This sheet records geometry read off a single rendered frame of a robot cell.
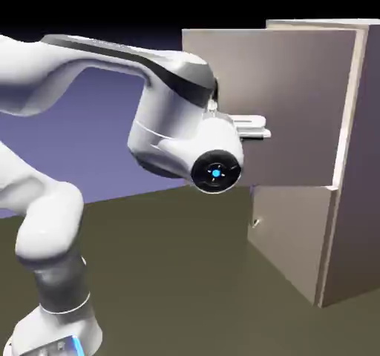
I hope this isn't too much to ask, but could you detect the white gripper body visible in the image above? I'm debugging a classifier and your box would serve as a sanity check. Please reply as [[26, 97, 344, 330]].
[[230, 114, 272, 139]]

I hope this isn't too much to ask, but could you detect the large beige cabinet door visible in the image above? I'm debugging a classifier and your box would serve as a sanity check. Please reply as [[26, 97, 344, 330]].
[[181, 28, 365, 188]]

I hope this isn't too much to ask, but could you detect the small beige cabinet door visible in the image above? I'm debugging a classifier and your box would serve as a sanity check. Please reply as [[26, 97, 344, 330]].
[[247, 185, 339, 306]]

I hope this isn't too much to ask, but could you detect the beige cabinet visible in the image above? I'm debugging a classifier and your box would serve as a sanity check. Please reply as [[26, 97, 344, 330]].
[[248, 19, 380, 309]]

